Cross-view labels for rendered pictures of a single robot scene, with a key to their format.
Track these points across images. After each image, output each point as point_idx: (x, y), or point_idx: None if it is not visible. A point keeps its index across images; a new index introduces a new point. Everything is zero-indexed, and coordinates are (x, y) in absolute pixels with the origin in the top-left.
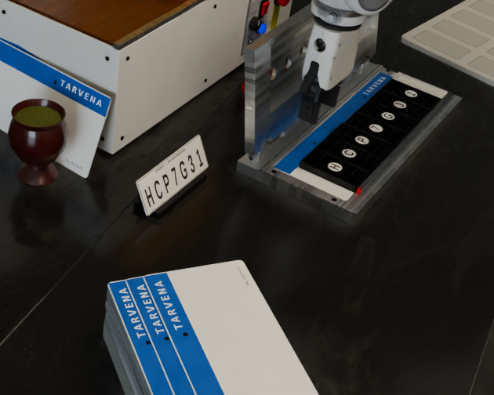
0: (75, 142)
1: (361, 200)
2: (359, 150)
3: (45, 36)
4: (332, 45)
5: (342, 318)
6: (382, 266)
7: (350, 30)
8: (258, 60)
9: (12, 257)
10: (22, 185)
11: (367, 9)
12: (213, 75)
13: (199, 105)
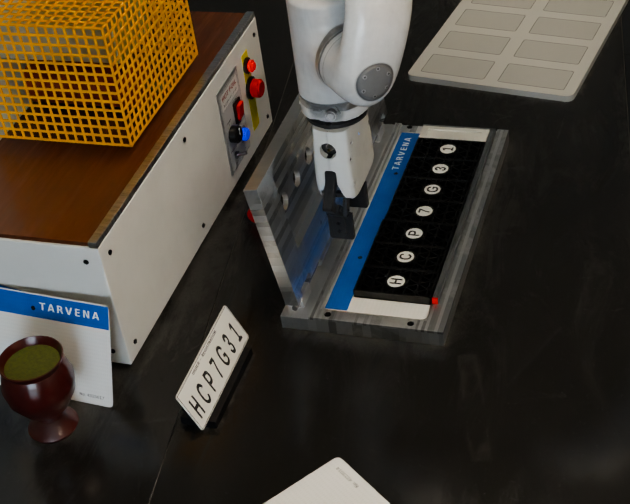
0: (83, 369)
1: (442, 311)
2: (415, 247)
3: (1, 258)
4: (343, 147)
5: (475, 472)
6: (496, 386)
7: (357, 122)
8: (264, 198)
9: None
10: (41, 446)
11: (371, 99)
12: (210, 214)
13: (207, 257)
